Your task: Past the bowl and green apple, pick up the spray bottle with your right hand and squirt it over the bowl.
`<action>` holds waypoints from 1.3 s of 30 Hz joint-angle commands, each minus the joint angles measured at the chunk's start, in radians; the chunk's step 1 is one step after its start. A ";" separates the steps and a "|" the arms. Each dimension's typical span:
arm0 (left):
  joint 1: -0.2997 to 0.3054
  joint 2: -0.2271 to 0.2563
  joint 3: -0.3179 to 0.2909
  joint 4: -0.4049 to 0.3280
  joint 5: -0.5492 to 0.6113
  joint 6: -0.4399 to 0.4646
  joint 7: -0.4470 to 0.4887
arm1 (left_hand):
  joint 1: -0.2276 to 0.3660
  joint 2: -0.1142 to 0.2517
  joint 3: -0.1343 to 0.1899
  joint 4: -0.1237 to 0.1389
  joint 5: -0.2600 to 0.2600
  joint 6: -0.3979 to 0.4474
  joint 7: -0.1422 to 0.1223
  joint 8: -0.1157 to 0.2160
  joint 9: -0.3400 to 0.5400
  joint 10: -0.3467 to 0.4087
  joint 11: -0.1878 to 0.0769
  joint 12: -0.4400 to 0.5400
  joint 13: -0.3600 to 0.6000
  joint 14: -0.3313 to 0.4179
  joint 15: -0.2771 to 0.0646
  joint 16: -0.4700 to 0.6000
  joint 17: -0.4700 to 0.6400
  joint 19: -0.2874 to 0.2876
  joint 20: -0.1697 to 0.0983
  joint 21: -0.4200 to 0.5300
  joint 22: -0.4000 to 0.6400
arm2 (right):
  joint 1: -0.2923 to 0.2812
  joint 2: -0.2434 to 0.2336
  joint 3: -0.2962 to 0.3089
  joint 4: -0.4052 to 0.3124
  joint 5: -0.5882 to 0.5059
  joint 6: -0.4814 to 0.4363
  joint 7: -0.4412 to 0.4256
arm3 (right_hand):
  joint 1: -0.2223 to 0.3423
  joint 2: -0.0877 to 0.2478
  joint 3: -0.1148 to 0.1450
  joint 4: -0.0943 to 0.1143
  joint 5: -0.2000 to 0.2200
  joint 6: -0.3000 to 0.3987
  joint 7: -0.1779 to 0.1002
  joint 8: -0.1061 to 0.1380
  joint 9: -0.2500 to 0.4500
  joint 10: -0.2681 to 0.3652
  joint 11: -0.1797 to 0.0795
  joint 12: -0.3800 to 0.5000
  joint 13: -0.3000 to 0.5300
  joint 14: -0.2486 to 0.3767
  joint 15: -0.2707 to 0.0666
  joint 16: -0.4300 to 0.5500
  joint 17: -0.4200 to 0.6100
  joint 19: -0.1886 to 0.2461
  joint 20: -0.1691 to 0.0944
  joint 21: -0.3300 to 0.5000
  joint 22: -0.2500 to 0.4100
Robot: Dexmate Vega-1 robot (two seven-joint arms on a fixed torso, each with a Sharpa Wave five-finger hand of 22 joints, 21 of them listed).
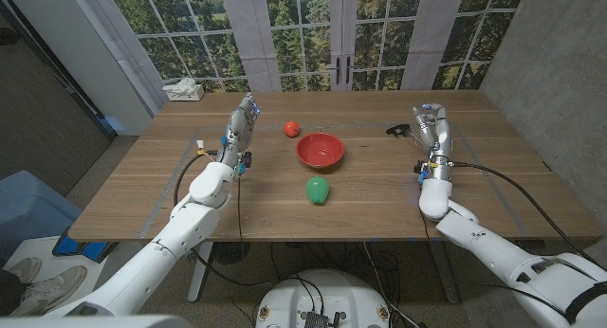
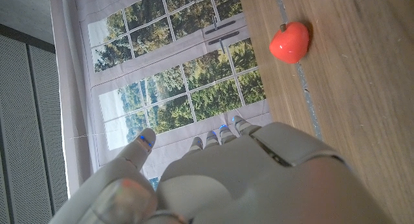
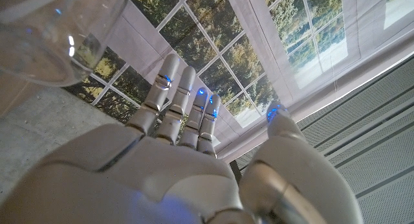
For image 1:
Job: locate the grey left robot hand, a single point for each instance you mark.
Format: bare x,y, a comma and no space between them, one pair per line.
242,124

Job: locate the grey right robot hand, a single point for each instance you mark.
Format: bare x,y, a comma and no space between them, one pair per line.
441,133

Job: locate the white robot shoulder cover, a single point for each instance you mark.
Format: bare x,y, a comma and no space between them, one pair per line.
95,322

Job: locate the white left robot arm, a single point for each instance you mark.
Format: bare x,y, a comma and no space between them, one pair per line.
194,219

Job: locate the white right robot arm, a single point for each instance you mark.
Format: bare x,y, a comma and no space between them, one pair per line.
474,242

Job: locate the red bowl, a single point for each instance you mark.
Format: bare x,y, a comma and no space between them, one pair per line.
320,150

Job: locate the white tissue box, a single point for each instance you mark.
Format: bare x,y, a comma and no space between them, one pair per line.
186,93

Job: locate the grey tape outline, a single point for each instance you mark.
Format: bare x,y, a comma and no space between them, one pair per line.
332,126

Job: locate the green pepper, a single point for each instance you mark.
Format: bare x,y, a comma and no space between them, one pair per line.
318,190

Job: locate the printed window backdrop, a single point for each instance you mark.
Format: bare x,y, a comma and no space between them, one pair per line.
303,34

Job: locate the black round fan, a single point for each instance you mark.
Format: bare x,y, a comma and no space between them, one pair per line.
231,253

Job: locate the grey table leg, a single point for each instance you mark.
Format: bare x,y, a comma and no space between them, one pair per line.
446,276

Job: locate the white table leg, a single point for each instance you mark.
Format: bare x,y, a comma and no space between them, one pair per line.
199,271

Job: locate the white robot torso base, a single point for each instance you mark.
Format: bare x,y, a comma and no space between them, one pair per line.
322,295

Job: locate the blue plastic object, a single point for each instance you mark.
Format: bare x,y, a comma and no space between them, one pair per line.
71,246

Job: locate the blue-grey storage bin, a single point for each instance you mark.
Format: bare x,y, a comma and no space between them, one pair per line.
33,209

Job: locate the grey sneaker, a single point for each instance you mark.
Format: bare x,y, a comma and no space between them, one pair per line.
26,268
47,290

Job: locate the person in dark clothes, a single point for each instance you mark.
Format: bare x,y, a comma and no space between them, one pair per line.
7,290

